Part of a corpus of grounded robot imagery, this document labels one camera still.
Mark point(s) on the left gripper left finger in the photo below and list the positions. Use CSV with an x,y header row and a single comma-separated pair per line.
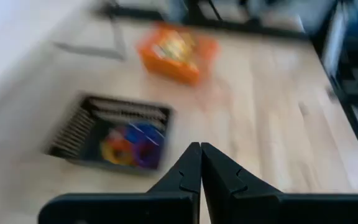
x,y
135,208

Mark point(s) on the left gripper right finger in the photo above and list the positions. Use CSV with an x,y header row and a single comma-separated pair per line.
x,y
259,208

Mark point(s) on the purple coil wristband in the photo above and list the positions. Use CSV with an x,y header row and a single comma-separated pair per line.
x,y
149,155

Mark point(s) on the yellow coil wristband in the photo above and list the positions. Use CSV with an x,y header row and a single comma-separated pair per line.
x,y
106,149

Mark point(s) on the yellow crayon box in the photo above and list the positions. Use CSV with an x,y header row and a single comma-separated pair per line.
x,y
179,62
179,42

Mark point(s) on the black slotted plastic basket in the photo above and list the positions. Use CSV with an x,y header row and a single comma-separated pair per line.
x,y
73,137

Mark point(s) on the orange slotted plastic basket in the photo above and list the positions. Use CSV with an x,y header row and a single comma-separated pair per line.
x,y
172,73

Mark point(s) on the wooden shelf riser black legs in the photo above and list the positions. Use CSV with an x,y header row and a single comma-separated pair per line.
x,y
11,31

